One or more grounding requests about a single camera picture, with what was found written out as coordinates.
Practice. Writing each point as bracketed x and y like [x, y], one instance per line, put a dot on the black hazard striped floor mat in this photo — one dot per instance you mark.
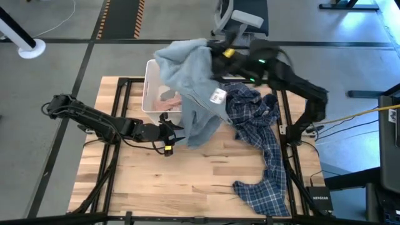
[120, 18]

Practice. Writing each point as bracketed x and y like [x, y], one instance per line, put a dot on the black desk frame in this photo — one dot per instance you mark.
[353, 179]

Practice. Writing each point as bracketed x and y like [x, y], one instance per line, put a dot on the salmon pink garment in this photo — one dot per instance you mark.
[168, 104]

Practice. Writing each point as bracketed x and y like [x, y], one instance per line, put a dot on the black Netgear router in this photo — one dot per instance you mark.
[320, 198]

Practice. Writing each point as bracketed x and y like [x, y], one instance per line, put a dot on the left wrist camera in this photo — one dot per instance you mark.
[168, 150]

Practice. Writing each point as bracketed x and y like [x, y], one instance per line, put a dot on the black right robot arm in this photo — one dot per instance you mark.
[300, 84]

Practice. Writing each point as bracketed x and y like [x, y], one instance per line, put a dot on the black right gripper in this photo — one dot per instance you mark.
[234, 64]

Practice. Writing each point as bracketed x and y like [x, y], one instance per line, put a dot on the white perforated laundry basket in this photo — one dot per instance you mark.
[150, 93]

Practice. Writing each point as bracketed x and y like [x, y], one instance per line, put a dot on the white printed garment tag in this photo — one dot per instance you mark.
[218, 96]

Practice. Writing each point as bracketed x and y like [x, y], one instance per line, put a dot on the blue plaid shirt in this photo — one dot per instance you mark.
[250, 118]

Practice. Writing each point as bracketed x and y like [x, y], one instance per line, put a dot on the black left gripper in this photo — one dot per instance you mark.
[151, 132]

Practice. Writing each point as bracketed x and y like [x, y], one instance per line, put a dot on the black computer case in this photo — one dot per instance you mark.
[384, 206]

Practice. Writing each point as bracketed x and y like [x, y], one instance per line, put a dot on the light grey garment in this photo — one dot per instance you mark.
[167, 94]

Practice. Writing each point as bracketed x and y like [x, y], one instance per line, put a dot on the white framed office chair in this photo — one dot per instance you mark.
[247, 18]

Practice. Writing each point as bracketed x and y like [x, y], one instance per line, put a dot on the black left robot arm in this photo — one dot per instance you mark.
[93, 120]

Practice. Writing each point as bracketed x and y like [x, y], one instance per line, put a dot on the black aluminium rig frame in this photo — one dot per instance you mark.
[156, 219]

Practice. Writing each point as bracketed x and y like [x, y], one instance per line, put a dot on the white pole with round base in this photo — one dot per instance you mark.
[31, 48]

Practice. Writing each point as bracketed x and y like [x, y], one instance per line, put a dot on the light blue shirt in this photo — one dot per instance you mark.
[187, 72]

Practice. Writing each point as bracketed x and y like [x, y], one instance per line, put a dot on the black desk foot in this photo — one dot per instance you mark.
[343, 6]

